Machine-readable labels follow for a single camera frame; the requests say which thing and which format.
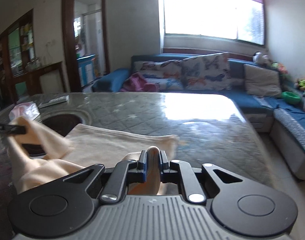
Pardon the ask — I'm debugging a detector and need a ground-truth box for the cream beige garment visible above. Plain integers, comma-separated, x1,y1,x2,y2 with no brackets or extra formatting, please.
7,116,180,195

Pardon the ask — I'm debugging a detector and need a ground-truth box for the pink tissue pack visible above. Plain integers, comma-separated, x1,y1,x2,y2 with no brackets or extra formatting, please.
9,101,40,121

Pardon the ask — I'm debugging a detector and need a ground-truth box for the grey quilted star table cover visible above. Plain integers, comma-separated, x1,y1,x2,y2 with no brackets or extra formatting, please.
36,92,276,186

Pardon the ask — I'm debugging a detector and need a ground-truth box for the dark wooden side table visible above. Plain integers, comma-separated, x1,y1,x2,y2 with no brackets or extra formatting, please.
26,61,66,95

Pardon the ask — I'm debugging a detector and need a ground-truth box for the remote control on table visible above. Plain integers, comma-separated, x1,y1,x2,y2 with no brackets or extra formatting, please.
38,95,69,108

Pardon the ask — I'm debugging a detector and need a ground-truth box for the dark wooden display cabinet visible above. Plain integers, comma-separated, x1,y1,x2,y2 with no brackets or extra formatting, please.
0,9,35,105

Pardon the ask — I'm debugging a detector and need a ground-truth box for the pink cloth on sofa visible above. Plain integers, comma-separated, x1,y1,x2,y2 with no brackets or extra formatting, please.
120,73,159,92

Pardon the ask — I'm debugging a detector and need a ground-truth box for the small butterfly print cushion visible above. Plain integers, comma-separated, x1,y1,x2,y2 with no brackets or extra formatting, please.
134,60,184,91

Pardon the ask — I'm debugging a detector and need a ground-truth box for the large butterfly print cushion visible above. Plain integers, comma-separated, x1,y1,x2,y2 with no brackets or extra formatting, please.
180,53,232,91

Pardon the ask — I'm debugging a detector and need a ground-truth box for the blue white box in doorway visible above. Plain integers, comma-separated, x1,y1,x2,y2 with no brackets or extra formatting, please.
77,54,96,87

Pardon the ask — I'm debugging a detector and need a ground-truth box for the grey plain cushion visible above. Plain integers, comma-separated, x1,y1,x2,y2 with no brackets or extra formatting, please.
244,64,282,98

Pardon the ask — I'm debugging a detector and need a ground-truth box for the blue corner sofa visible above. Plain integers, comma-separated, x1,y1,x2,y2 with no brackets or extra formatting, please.
91,54,305,180

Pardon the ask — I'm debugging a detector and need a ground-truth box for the green plastic bowl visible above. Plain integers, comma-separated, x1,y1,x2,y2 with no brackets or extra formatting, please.
281,91,301,105

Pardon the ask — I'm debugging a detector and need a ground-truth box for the white plush toy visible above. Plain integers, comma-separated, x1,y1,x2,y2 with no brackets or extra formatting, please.
253,51,271,65

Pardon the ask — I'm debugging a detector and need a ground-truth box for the colourful toy pile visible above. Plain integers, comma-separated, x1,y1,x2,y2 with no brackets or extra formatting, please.
271,62,305,92

